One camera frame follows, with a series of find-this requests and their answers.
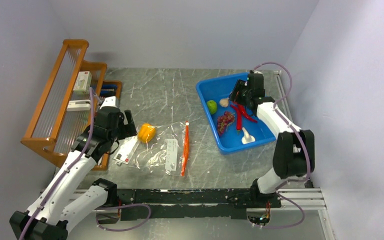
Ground white flat device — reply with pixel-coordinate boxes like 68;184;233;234
66;99;91;112

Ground blue marker pens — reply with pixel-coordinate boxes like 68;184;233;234
99;84;118;98

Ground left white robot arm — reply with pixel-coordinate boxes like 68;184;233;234
9;106;137;240

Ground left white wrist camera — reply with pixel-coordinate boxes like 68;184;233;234
99;96;119;110

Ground green fake fruit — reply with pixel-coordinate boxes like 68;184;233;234
206;100;218;115

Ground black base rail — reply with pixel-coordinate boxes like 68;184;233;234
117;188;282;221

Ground white box with red label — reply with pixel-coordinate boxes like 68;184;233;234
73;71;92;95

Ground fake garlic bulb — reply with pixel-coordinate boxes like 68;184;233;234
219;98;230;108

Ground blue plastic bin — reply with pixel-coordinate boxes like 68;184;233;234
195;72;279;156

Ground fake mushroom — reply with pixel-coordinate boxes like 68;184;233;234
241;127;256;145

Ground orange wooden rack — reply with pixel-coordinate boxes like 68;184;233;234
21;39;122;168

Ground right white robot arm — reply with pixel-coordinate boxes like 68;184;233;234
229;71;315;207

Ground yellow fake bell pepper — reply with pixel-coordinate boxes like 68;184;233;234
137;123;157;143

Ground red fake chili pepper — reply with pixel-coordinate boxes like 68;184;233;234
237;104;258;123

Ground white blister pack card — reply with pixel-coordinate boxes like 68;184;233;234
113;136;140;166

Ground red fake grape bunch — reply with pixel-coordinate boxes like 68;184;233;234
216;111;235;136

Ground clear zip top bag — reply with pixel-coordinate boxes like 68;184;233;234
131;121;190;177

